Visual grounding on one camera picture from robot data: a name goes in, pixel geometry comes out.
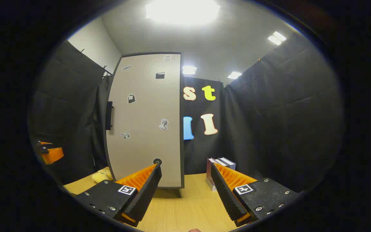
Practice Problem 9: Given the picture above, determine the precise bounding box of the black cabinet door handle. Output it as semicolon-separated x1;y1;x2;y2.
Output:
105;101;113;130

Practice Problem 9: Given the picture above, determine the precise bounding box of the black backdrop cloth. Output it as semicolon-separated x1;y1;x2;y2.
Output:
28;32;345;194

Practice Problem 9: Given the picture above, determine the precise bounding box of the blue-covered book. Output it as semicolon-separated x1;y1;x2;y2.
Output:
217;157;236;171

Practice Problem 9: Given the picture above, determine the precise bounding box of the large ceiling light panel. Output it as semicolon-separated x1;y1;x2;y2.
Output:
145;0;221;26

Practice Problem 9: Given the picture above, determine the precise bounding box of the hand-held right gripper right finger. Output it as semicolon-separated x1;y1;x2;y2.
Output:
211;162;302;227

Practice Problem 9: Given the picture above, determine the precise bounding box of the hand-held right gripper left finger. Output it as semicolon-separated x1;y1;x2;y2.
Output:
75;163;162;227

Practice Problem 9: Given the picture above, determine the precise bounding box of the pink-covered book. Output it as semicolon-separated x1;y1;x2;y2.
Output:
206;158;219;192

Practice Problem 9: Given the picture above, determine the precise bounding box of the yellow plush toy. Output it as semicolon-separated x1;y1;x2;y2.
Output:
91;169;113;183

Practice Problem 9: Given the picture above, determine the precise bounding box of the white cabinet door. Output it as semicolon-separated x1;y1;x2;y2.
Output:
105;53;182;188

